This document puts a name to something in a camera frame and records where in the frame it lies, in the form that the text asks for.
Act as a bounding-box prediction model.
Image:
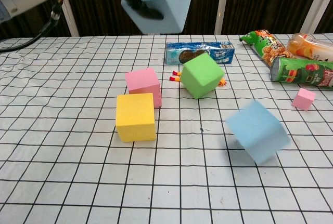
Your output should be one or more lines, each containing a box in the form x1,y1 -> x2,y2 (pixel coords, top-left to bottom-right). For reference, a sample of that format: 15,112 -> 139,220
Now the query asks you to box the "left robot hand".
113,0 -> 165,21

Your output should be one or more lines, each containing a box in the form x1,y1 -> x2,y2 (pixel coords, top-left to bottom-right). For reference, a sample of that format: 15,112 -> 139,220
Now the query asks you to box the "large pink foam cube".
124,68 -> 163,109

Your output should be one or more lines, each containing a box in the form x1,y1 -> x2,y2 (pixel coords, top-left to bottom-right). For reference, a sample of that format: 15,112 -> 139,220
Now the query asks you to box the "green foam cube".
180,52 -> 225,100

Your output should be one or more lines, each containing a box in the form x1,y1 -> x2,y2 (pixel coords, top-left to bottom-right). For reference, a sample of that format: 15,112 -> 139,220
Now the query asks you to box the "yellow foam cube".
115,93 -> 157,143

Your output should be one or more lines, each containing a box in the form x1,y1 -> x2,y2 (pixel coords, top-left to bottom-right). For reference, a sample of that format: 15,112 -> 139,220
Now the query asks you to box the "yellow rubber chicken toy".
169,70 -> 228,88

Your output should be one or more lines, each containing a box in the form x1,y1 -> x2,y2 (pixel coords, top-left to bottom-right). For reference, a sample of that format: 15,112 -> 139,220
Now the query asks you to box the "blue cookie box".
165,41 -> 236,66

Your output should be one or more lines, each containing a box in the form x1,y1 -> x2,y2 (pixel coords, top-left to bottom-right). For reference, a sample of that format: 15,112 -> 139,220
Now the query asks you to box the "green snack bag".
239,29 -> 298,68

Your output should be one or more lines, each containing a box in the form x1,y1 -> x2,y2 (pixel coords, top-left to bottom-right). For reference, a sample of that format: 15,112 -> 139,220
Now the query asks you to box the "green chips can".
269,56 -> 333,91

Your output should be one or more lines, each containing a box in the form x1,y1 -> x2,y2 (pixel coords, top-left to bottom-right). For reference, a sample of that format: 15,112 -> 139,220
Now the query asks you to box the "white grid tablecloth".
0,33 -> 333,224

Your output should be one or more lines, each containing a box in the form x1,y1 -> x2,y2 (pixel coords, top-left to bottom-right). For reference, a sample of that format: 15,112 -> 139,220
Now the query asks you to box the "orange juice bottle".
286,33 -> 333,62

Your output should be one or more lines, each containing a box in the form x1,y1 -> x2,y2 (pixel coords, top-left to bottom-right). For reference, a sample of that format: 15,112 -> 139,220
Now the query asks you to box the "small pink foam cube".
291,87 -> 317,111

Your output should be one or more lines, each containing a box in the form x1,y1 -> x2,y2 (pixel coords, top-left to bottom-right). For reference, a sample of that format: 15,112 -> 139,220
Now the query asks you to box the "white partition frame post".
60,0 -> 80,37
214,0 -> 232,35
302,0 -> 333,34

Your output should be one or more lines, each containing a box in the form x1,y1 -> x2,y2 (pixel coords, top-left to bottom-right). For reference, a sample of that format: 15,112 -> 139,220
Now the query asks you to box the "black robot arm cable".
0,0 -> 65,53

